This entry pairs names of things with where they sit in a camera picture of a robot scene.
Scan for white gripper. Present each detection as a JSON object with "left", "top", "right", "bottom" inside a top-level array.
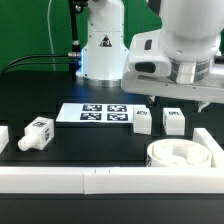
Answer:
[{"left": 121, "top": 32, "right": 224, "bottom": 112}]

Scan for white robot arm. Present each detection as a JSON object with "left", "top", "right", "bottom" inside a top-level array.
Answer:
[{"left": 77, "top": 0, "right": 224, "bottom": 108}]

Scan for white front fence bar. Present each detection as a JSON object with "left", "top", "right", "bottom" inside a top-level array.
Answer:
[{"left": 0, "top": 167, "right": 224, "bottom": 194}]

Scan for white marker sheet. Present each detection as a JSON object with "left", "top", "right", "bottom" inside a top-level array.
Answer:
[{"left": 56, "top": 103, "right": 146, "bottom": 123}]

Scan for white left fence bar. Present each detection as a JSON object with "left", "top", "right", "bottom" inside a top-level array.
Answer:
[{"left": 0, "top": 126, "right": 9, "bottom": 153}]

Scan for black cable upper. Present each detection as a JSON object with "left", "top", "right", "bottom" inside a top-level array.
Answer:
[{"left": 0, "top": 51, "right": 82, "bottom": 75}]

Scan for black cable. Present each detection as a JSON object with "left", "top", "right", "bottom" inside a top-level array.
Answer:
[
  {"left": 0, "top": 60, "right": 82, "bottom": 76},
  {"left": 0, "top": 51, "right": 82, "bottom": 75}
]

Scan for white thin cable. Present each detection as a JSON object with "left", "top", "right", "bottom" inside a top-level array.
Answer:
[{"left": 46, "top": 0, "right": 57, "bottom": 72}]

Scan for black cable lower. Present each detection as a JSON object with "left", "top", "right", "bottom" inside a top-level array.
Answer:
[{"left": 0, "top": 60, "right": 82, "bottom": 76}]

